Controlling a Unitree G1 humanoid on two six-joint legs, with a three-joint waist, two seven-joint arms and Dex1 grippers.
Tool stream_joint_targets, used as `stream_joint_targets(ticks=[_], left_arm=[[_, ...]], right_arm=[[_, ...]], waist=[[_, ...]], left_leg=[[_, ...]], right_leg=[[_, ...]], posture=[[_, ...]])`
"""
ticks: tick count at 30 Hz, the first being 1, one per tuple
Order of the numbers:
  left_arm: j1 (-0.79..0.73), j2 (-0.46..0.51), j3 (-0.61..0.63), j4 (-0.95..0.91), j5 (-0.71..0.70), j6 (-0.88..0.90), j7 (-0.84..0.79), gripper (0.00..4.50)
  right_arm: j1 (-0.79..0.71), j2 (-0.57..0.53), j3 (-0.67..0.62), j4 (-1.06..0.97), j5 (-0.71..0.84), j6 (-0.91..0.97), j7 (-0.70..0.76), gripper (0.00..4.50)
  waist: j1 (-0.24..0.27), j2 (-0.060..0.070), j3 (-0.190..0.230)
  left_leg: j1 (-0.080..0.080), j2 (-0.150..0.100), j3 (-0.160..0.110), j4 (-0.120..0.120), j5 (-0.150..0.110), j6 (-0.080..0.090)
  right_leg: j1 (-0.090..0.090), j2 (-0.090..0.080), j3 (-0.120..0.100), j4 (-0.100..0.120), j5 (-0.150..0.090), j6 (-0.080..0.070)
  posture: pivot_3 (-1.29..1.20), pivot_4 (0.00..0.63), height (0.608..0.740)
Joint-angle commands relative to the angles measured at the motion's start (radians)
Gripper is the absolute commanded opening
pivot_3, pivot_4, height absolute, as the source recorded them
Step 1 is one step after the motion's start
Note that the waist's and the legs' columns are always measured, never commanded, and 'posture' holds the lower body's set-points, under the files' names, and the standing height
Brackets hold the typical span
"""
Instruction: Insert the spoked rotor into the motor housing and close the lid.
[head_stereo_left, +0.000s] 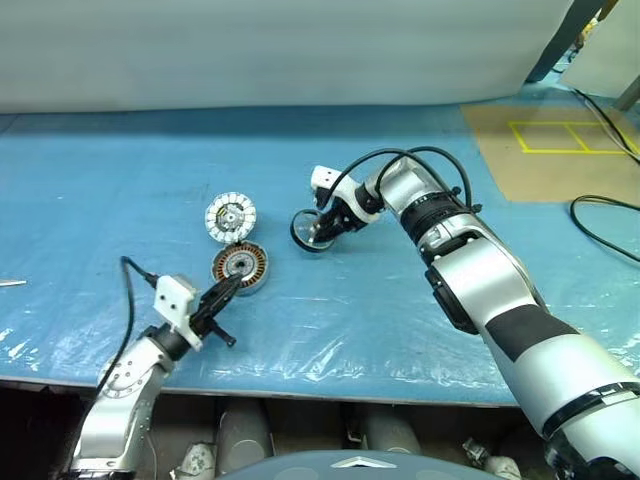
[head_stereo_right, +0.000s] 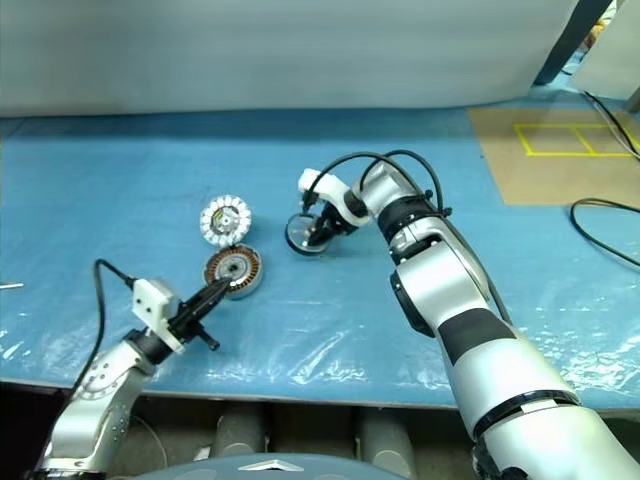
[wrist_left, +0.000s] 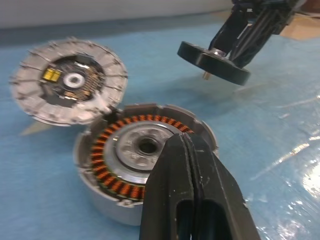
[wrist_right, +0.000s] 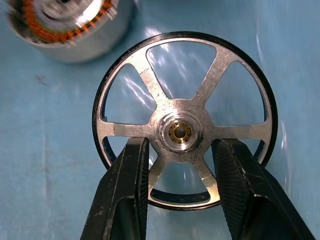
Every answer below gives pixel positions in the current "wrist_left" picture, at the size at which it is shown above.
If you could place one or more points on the round lid with circuit board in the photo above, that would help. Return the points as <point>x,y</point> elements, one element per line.
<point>30,82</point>

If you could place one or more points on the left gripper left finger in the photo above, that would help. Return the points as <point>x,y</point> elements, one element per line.
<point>170,190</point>

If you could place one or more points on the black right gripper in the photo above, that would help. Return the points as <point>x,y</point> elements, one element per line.
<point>275,10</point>

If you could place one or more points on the silver motor housing copper windings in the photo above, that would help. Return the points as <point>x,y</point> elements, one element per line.
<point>130,150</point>

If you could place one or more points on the spoked rotor with shaft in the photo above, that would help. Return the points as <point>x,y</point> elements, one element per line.
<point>200,58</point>

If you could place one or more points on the blue plastic table cover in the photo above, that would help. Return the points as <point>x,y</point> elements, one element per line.
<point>50,175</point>

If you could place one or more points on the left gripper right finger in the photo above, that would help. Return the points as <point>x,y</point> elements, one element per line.
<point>217,195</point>

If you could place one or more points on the brown cardboard sheet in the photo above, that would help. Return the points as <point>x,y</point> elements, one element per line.
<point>303,27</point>

